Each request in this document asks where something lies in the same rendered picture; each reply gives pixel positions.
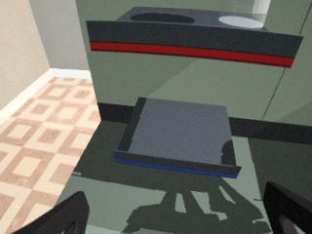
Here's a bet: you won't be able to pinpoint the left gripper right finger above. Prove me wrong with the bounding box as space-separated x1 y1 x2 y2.
263 181 312 234

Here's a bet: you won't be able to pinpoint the dark grey wall shelves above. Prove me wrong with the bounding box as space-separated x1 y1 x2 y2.
86 7 304 175

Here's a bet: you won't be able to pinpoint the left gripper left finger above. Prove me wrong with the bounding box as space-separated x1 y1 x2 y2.
11 191 90 234

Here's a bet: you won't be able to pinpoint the white bottle with blue cap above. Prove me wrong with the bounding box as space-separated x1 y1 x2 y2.
218 0 271 30

